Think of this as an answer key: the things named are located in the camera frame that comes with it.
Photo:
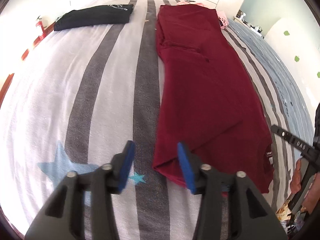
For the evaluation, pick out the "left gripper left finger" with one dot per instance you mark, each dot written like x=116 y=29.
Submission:
x=61 y=217

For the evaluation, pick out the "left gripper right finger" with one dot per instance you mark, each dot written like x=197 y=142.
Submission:
x=230 y=205

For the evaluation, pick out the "dark red t-shirt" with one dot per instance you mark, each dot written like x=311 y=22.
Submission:
x=208 y=101

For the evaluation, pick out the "white headboard with apples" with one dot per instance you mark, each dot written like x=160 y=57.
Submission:
x=296 y=48

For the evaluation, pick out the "striped star bed sheet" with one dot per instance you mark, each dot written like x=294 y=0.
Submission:
x=84 y=92

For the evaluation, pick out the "cluttered bedside table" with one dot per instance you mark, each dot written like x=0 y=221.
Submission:
x=240 y=18

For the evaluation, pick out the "pink printed t-shirt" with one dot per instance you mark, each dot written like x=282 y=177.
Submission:
x=223 y=20

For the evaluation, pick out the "red fire extinguisher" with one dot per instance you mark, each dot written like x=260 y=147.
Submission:
x=40 y=28

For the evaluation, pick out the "folded black garment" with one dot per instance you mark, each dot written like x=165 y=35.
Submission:
x=98 y=15

